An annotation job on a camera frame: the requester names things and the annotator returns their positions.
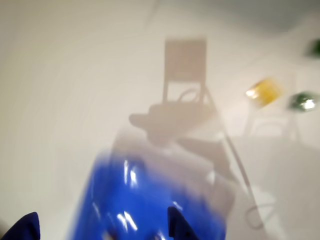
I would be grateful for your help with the yellow lego brick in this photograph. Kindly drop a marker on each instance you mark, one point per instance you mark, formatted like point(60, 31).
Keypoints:
point(266, 92)

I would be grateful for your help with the blue plastic bin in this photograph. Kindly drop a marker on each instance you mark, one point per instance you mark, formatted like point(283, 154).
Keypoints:
point(140, 195)

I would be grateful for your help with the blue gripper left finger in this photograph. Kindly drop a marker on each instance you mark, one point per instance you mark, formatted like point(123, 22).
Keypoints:
point(22, 227)

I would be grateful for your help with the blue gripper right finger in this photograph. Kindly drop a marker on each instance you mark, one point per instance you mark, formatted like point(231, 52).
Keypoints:
point(180, 227)

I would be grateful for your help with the green lego brick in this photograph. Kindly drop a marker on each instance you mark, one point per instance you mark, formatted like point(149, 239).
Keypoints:
point(300, 100)
point(313, 47)

